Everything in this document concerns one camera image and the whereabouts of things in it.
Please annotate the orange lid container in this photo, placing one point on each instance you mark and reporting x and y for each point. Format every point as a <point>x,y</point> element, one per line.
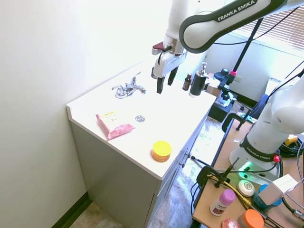
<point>253,219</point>

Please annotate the round white soap tin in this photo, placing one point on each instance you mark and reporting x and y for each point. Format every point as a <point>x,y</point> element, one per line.
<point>246,187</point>

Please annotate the black camera on stand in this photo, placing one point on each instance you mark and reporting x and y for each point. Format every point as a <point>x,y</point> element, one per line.
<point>223,78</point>

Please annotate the white Franka Emika robot arm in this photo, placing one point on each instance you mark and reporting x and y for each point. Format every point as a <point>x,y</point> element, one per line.
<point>266,123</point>

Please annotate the dark red wrist camera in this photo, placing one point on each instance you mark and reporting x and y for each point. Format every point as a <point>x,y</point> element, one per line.
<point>157,48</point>

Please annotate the black C-clamp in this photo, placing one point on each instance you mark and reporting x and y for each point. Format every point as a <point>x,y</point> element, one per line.
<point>234,121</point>
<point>209,175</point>

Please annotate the black camera stand pole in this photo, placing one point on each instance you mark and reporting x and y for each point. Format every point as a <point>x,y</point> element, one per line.
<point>247,45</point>

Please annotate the yellow black power tool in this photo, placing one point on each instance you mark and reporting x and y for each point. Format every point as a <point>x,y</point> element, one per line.
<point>293,142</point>

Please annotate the chrome sink drain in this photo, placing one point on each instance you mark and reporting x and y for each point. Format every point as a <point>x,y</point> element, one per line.
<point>140,118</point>

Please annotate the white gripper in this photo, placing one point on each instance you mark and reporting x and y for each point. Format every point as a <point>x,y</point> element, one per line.
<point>166,62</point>

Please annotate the blue round container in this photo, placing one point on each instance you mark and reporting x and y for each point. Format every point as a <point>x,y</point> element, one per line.
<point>266,202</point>

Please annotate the brown dropper bottle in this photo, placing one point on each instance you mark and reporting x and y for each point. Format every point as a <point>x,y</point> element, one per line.
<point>187,82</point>

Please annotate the pink round soap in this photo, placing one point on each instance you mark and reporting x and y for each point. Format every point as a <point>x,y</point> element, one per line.
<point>230,223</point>

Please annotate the window blinds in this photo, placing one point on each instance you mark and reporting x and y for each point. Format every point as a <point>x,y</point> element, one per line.
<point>280,26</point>

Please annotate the black soap dispenser bottle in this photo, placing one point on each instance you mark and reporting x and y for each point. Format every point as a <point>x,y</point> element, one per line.
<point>197,82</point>

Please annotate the pink wipes packet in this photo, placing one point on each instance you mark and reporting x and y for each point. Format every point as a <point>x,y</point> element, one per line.
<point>114,125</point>

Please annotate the white cardboard box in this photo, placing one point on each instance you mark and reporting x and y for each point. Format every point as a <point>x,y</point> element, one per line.
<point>278,187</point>

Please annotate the black equipment case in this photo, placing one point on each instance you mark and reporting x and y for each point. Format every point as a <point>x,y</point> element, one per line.
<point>219,109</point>

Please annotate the pink cap deodorant stick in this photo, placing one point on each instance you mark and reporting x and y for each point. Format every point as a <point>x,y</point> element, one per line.
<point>222,199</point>

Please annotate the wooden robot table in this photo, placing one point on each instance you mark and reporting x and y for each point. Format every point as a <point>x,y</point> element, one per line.
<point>237,190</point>

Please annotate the red emergency stop button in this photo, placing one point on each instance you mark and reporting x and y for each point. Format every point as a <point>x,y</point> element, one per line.
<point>276,158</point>

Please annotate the grey vanity cabinet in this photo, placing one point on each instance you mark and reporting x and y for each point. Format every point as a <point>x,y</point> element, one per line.
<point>133,180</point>

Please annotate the yellow lid orange jar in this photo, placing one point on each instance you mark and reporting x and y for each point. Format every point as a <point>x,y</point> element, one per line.
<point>161,151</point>

